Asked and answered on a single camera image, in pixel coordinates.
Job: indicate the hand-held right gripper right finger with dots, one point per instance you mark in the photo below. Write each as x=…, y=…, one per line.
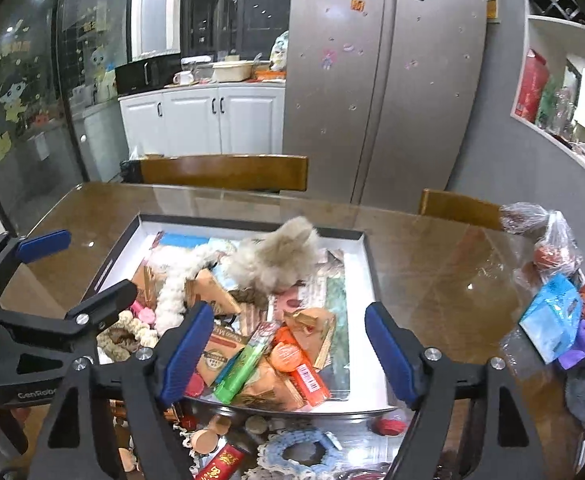
x=395, y=355

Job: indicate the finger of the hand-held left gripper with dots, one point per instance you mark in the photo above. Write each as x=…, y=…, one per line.
x=42, y=247
x=102, y=305

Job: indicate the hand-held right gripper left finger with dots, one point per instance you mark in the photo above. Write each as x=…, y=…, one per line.
x=182, y=355

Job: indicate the shallow black and white box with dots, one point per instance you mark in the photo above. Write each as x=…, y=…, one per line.
x=362, y=310

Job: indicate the orange round tin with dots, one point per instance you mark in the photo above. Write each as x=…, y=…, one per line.
x=287, y=355

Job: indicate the brown glossy desktop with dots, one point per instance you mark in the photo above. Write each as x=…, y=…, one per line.
x=422, y=270

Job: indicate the brown printed packet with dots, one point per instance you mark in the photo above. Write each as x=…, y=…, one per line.
x=220, y=352

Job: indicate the pink round toy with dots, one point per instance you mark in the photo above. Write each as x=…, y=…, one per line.
x=145, y=314

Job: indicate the wooden comb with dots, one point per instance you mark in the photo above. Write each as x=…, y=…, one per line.
x=147, y=285

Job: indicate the green tube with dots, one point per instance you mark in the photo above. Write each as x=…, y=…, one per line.
x=242, y=370

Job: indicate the white fluffy plush strip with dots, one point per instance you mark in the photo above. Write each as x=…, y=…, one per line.
x=172, y=290

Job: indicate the small red round thing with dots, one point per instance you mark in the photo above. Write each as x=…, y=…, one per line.
x=390, y=425

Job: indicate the peach round cap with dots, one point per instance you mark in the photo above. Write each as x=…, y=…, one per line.
x=221, y=424
x=202, y=440

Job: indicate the red packet with barcode label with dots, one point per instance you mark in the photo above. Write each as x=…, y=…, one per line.
x=310, y=382

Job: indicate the small pale round cap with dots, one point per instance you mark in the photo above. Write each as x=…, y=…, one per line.
x=255, y=425

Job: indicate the light blue card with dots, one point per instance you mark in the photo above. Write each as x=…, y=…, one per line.
x=187, y=240

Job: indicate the red packet with gold print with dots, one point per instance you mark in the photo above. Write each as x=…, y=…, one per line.
x=222, y=462

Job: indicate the black bag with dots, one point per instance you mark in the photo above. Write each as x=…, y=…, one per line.
x=130, y=170

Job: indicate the white appliance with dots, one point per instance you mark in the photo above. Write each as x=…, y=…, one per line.
x=102, y=145

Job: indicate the light blue crochet scrunchie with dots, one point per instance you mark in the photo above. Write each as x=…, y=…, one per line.
x=272, y=452

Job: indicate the grey fluffy plush toy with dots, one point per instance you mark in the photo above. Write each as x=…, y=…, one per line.
x=277, y=255

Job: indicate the glass sliding door with stickers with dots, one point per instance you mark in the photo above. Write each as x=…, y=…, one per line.
x=22, y=110

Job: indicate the wooden chair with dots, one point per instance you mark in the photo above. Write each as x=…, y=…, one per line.
x=222, y=172
x=457, y=210

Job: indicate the blue snack packet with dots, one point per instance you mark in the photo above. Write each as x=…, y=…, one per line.
x=552, y=315

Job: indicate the clear plastic bag of food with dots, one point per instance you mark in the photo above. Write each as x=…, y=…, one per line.
x=547, y=255

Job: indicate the black microwave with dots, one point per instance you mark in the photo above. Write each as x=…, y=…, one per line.
x=137, y=75

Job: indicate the white mug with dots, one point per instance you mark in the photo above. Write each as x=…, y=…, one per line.
x=182, y=78

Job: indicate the white kitchen cabinet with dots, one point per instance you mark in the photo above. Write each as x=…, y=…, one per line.
x=242, y=120

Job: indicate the cream plastic basin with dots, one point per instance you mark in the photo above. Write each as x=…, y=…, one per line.
x=232, y=71

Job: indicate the silver double-door refrigerator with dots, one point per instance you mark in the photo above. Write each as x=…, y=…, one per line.
x=372, y=85

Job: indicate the red gift box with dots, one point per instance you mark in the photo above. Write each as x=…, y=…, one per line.
x=531, y=87

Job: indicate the white plastic bag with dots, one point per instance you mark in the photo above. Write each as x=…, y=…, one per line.
x=280, y=50

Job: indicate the white wall shelf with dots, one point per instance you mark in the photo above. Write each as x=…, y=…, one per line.
x=547, y=22

